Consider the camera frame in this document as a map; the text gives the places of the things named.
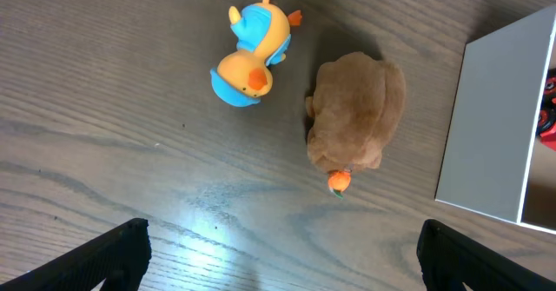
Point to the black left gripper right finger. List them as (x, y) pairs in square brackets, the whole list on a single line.
[(451, 261)]

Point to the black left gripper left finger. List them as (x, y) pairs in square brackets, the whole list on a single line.
[(115, 260)]

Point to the red toy car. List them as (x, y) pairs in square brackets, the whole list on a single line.
[(546, 120)]

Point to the white cardboard box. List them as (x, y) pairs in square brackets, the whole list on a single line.
[(494, 164)]

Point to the brown plush toy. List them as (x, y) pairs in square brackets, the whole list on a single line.
[(356, 107)]

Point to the yellow blue duck toy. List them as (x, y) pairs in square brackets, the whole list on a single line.
[(263, 31)]

